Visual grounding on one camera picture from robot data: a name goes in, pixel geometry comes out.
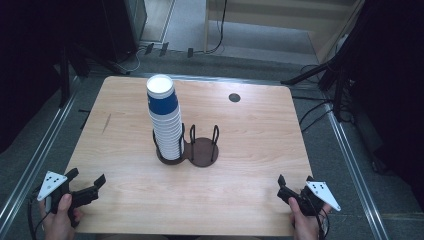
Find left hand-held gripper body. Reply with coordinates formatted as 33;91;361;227
36;170;101;229

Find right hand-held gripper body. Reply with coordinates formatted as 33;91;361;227
277;181;342;217

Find dark wooden wire cup holder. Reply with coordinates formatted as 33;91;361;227
152;123;220;168

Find stack of blue white paper cups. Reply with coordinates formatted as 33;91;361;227
146;74;185;161

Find person's right hand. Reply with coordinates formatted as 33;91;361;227
288;197;333;240

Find person's left hand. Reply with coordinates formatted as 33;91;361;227
39;193;85;240

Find black stand with slanted legs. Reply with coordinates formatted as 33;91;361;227
58;43;131;108

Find black stand with long leg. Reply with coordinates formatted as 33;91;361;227
280;49;355;122

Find dark cabinet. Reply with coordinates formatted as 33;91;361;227
101;0;148;63

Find beige wooden platform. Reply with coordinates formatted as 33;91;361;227
203;0;365;65

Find metal floor rail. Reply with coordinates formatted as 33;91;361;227
324;103;390;240
0;75;78;228

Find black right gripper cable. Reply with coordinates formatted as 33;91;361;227
313;206;331;240

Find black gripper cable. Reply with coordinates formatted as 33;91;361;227
313;206;331;240
27;188;51;240

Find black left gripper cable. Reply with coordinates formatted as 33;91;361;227
27;188;51;240

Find black floor cables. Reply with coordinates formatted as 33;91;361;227
292;64;335;133

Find white floor cable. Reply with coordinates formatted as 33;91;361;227
116;46;148;75

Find black hanging cable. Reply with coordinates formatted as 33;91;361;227
202;0;228;55

